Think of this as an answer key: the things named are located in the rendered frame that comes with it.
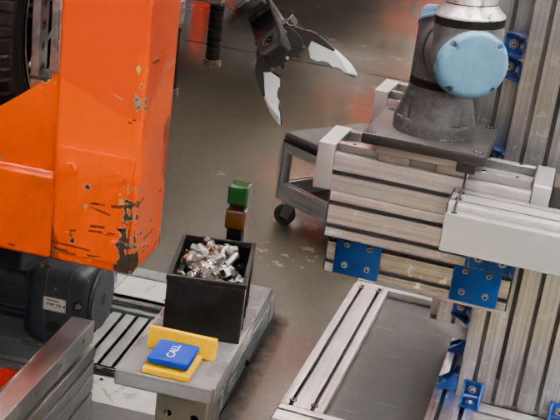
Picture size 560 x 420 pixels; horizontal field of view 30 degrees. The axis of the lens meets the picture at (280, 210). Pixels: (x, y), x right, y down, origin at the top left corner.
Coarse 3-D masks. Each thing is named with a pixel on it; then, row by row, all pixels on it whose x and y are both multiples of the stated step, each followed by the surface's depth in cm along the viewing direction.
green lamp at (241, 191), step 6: (234, 180) 201; (234, 186) 199; (240, 186) 198; (246, 186) 199; (228, 192) 199; (234, 192) 199; (240, 192) 199; (246, 192) 198; (228, 198) 199; (234, 198) 199; (240, 198) 199; (246, 198) 199; (234, 204) 200; (240, 204) 199; (246, 204) 199
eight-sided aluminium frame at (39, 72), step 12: (36, 0) 209; (48, 0) 212; (60, 0) 208; (36, 12) 210; (48, 12) 214; (60, 12) 209; (36, 24) 211; (60, 24) 210; (36, 36) 212; (60, 36) 211; (36, 48) 213; (36, 60) 213; (36, 72) 214; (48, 72) 215; (36, 84) 215
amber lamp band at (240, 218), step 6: (228, 210) 200; (234, 210) 200; (246, 210) 201; (228, 216) 201; (234, 216) 200; (240, 216) 200; (246, 216) 201; (228, 222) 201; (234, 222) 201; (240, 222) 200; (246, 222) 202; (234, 228) 201; (240, 228) 201
